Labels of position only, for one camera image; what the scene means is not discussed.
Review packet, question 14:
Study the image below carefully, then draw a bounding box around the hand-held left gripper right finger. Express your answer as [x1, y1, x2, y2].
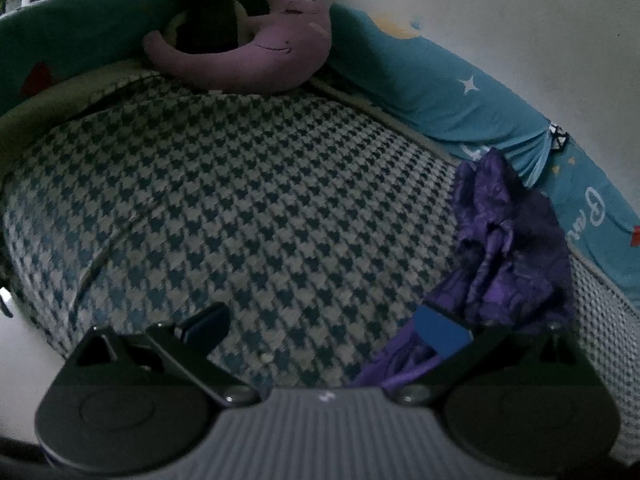
[397, 304, 601, 406]

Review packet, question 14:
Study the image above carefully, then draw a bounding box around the teal star-print cushion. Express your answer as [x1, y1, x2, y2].
[325, 2, 556, 186]

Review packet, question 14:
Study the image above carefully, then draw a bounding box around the dark teal printed cushion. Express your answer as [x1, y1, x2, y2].
[0, 0, 201, 118]

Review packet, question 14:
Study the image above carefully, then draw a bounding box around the cream bunny plush toy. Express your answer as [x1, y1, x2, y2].
[165, 0, 251, 56]

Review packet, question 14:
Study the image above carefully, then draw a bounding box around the black white patterned cloth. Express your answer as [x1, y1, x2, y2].
[547, 122, 571, 153]

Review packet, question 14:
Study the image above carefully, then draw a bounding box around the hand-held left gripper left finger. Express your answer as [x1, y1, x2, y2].
[55, 302, 261, 408]

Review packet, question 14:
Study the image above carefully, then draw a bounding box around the purple moon plush pillow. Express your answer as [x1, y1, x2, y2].
[142, 0, 333, 95]

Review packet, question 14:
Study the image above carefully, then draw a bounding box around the purple floral garment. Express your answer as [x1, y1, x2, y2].
[347, 147, 576, 391]

